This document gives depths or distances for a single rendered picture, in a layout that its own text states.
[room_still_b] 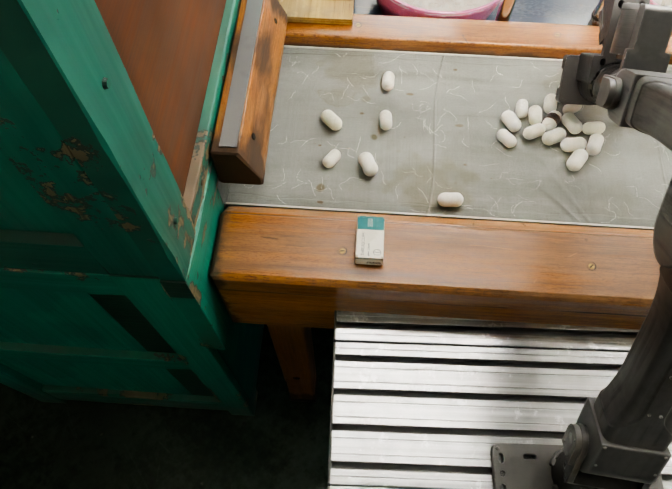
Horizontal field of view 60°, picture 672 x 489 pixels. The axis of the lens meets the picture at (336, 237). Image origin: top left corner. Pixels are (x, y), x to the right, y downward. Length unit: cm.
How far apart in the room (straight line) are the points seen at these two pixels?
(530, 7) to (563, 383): 69
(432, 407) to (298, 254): 26
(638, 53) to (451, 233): 30
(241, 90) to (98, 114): 35
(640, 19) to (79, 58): 60
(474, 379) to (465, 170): 29
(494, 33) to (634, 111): 36
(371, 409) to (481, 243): 25
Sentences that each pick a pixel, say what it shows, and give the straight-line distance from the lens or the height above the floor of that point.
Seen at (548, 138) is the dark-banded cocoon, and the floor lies 76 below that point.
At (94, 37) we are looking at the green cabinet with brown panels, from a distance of 44.
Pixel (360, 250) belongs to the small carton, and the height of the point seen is 78.
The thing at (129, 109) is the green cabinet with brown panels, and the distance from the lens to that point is 49.
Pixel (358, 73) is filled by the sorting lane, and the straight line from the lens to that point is 94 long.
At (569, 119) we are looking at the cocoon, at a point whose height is 76.
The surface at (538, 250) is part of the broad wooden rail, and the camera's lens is 78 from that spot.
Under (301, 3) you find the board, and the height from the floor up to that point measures 78.
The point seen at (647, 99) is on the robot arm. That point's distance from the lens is 69.
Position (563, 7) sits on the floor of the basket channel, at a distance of 122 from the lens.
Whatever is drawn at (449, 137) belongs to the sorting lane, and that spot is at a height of 74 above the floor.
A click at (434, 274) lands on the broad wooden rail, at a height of 76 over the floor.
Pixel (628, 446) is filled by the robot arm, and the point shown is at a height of 83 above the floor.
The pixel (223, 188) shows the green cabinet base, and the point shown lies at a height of 74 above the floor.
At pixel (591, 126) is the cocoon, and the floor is 76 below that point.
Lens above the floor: 143
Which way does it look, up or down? 63 degrees down
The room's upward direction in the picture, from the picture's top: straight up
